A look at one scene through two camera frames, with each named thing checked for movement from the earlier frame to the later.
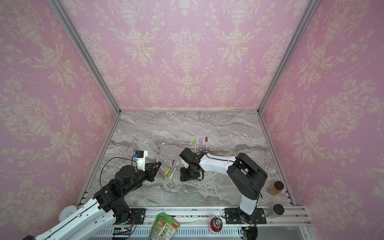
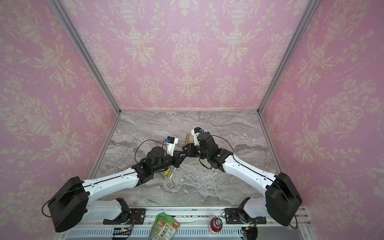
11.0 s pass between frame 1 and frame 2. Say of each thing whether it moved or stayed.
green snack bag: stayed
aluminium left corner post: stayed
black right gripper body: moved
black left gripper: moved
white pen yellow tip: stayed
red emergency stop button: stayed
